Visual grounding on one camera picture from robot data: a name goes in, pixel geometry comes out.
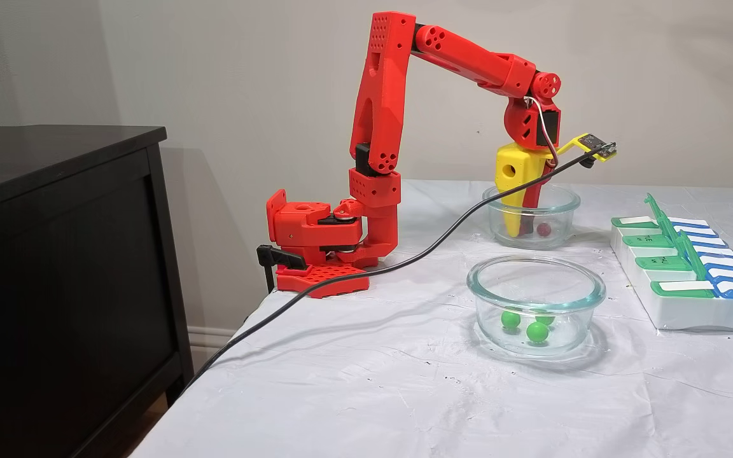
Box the black wooden cabinet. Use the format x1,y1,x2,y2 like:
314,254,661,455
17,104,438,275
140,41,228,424
0,125,194,458

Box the black table clamp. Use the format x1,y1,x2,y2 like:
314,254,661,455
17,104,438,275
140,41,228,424
256,244,308,293

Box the weekly pill organizer box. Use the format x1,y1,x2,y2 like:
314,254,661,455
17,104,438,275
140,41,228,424
610,193,733,335

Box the red white servo wire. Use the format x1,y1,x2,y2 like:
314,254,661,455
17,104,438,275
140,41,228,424
524,95,562,169

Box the camera board on yellow mount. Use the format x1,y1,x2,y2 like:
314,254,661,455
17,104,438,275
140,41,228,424
557,132,617,169

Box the black camera cable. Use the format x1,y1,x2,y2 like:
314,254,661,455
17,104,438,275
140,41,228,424
182,146,615,392

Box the clear glass bowl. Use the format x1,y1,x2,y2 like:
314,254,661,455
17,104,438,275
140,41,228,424
482,183,582,250
466,254,607,358

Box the white tablecloth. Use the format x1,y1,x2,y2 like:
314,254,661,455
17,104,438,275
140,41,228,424
131,179,733,458

